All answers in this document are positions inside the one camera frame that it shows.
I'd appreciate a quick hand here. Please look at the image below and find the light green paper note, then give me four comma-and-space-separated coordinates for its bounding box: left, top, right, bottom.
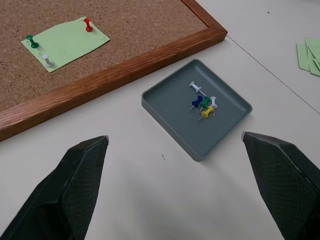
20, 17, 111, 74
309, 57, 320, 77
296, 42, 320, 73
304, 37, 320, 62

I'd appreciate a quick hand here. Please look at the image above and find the grey square plastic tray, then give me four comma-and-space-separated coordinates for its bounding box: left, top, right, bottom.
141, 58, 253, 163

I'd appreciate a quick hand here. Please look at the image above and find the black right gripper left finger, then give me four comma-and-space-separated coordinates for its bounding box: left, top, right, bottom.
0, 135, 110, 240

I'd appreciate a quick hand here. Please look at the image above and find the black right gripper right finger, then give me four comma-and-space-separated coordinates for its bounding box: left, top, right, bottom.
241, 131, 320, 240

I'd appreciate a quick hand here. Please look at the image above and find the blue push pin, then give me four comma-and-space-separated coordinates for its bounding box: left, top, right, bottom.
189, 95, 204, 111

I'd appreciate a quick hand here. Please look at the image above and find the yellow push pin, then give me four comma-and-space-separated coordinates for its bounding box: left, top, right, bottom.
198, 105, 215, 121

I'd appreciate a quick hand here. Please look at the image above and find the wood framed cork board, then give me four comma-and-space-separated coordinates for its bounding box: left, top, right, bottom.
0, 0, 229, 143

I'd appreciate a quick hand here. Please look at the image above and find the white push pin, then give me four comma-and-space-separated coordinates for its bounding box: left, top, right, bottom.
41, 53, 56, 69
209, 96, 219, 117
189, 81, 207, 97

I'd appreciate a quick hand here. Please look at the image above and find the red push pin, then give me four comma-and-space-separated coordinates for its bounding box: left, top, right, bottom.
83, 17, 97, 33

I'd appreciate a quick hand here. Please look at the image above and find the green push pin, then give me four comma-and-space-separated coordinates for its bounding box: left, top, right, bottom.
26, 34, 40, 49
199, 96, 211, 113

